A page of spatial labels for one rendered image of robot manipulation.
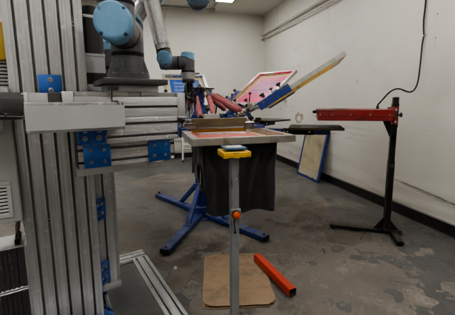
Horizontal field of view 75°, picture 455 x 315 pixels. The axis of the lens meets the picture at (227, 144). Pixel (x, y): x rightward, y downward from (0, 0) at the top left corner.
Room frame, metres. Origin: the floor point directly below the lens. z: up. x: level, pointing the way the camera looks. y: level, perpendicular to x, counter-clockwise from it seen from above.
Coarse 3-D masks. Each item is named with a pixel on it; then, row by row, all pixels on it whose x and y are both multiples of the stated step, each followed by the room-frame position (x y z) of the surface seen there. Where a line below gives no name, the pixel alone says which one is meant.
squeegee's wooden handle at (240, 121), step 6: (192, 120) 2.07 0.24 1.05; (198, 120) 2.08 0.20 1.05; (204, 120) 2.09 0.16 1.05; (210, 120) 2.10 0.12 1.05; (216, 120) 2.11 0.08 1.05; (222, 120) 2.13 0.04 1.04; (228, 120) 2.14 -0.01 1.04; (234, 120) 2.15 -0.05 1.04; (240, 120) 2.16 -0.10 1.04; (246, 120) 2.17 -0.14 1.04; (198, 126) 2.08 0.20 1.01; (204, 126) 2.09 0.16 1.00; (210, 126) 2.10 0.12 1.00; (216, 126) 2.11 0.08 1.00; (222, 126) 2.13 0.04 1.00; (228, 126) 2.14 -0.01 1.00; (234, 126) 2.15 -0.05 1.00; (240, 126) 2.16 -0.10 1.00
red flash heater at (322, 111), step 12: (324, 108) 2.76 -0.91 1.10; (336, 108) 2.70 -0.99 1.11; (348, 108) 2.70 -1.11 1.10; (360, 108) 2.67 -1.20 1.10; (372, 108) 2.64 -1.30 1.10; (324, 120) 2.43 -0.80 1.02; (336, 120) 2.41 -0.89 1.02; (348, 120) 2.39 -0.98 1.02; (360, 120) 2.36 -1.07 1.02; (372, 120) 2.34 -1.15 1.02; (384, 120) 2.32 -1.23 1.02
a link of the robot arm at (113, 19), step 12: (96, 0) 0.96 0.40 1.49; (108, 0) 0.93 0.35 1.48; (120, 0) 0.95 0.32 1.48; (132, 0) 0.98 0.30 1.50; (96, 12) 0.92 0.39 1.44; (108, 12) 0.93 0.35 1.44; (120, 12) 0.93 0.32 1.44; (132, 12) 0.98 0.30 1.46; (96, 24) 0.93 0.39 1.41; (108, 24) 0.93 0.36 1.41; (120, 24) 0.93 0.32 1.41; (132, 24) 0.95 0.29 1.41; (108, 36) 0.94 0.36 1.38; (120, 36) 0.94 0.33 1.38; (132, 36) 0.99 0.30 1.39
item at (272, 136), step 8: (256, 128) 2.13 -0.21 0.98; (264, 128) 2.05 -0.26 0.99; (184, 136) 1.78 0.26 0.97; (192, 136) 1.60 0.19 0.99; (240, 136) 1.58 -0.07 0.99; (248, 136) 1.58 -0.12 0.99; (256, 136) 1.57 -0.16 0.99; (264, 136) 1.58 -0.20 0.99; (272, 136) 1.59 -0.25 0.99; (280, 136) 1.61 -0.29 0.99; (288, 136) 1.62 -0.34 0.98; (192, 144) 1.48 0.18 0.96; (200, 144) 1.49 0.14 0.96; (208, 144) 1.50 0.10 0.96; (216, 144) 1.51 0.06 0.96; (224, 144) 1.52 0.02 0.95; (232, 144) 1.54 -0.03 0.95
